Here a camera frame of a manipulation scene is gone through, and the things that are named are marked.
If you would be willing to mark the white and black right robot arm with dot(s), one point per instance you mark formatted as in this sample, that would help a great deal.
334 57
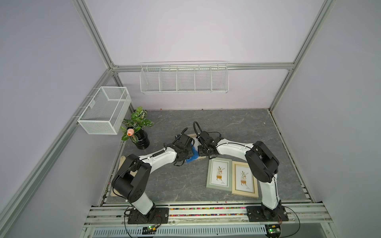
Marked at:
262 163

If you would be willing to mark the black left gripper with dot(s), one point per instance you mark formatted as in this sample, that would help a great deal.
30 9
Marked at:
190 153

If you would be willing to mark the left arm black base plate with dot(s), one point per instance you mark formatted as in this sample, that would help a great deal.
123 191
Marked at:
154 216

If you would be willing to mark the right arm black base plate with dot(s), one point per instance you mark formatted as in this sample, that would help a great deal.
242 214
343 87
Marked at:
264 214

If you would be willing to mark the long white wire shelf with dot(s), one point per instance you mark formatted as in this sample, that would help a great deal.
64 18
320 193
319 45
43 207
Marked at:
174 77

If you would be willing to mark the aluminium mounting rail front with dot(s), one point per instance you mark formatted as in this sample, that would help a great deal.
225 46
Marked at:
234 212

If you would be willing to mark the left electronics board green led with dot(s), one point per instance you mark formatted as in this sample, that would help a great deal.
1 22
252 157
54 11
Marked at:
150 230

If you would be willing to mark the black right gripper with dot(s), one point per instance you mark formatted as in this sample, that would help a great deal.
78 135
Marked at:
199 151

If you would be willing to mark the beige picture frame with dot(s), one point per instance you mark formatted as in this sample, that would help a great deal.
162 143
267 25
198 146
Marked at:
196 144

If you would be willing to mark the black glossy plant vase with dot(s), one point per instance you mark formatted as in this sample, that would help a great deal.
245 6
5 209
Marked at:
141 139

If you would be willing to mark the right electronics board green led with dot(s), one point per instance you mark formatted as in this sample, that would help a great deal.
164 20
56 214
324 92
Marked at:
273 231

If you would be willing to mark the green artificial plant pink flower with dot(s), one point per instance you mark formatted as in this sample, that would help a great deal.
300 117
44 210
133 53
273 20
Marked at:
133 127

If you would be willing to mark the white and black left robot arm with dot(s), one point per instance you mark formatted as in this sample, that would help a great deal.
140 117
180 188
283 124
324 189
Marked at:
145 165

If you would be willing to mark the aluminium cage frame profiles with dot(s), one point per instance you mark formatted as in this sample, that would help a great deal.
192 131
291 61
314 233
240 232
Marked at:
20 200

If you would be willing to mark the green-grey picture frame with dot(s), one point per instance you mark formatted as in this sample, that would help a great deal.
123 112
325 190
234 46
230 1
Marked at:
219 174

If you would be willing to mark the electronics board green led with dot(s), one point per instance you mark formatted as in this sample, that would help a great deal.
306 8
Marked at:
150 230
273 231

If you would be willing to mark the light wood picture frame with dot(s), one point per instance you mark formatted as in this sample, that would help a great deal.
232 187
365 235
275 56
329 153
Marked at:
244 183

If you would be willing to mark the white wire basket left wall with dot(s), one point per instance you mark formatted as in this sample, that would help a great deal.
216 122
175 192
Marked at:
106 110

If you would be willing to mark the blue microfibre cloth black trim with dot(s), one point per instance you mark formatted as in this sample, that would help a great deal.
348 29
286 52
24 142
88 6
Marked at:
194 156

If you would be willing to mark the white vented cable duct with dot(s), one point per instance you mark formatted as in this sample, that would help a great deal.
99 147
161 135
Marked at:
180 231

